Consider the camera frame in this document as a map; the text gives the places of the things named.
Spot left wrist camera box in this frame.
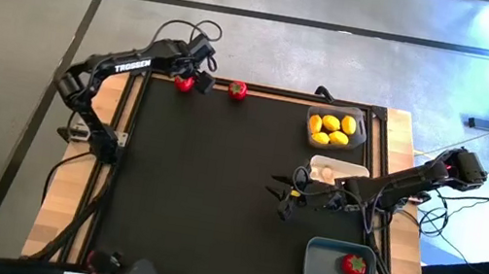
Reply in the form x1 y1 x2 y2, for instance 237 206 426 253
188 32 220 62

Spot clear plastic basket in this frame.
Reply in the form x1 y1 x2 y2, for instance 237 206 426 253
301 99 372 157

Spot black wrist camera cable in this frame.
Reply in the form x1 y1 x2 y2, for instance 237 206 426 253
146 11 227 75

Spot yellow toy lemon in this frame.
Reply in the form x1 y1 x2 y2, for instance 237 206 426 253
306 113 325 136
327 129 351 149
319 113 343 134
338 113 360 137
309 130 332 147

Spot white plastic basket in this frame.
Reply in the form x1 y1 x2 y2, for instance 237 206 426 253
305 153 373 193

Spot silver aluminium bracket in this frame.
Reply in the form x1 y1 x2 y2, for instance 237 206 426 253
55 122 128 151

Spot white toy garlic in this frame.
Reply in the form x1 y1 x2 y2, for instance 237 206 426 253
308 165 324 183
319 165 337 185

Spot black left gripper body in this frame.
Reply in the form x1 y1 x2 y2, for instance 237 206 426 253
170 47 219 82

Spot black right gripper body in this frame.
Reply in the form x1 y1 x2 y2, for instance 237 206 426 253
275 175 356 232

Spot white floor cable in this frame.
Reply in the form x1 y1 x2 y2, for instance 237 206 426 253
412 75 489 170

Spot black power cable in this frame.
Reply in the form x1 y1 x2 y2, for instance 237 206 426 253
40 144 93 214

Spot red toy tomato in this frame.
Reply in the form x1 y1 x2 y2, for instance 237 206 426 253
225 79 250 104
172 73 198 96
339 251 370 274

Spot black aluminium table frame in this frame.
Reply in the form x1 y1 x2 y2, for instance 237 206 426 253
54 55 427 274

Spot black table clamp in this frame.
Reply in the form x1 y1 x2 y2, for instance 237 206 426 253
312 84 338 105

